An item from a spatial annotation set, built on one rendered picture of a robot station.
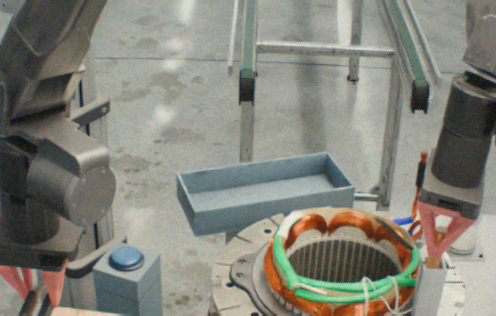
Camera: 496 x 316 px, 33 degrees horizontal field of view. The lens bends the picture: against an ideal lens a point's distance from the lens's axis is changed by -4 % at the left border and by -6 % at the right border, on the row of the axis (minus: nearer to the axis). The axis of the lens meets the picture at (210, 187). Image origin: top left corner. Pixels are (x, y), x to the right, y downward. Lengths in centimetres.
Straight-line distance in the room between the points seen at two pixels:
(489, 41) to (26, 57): 44
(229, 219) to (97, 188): 53
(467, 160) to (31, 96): 43
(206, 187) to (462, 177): 56
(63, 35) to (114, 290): 56
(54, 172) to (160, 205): 240
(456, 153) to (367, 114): 294
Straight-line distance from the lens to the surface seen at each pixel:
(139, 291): 117
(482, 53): 85
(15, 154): 78
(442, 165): 89
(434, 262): 96
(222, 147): 348
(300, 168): 138
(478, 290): 161
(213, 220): 125
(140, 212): 311
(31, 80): 73
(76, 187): 73
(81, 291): 141
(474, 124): 86
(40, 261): 84
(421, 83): 238
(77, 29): 71
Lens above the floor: 177
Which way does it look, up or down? 33 degrees down
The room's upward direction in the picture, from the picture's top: straight up
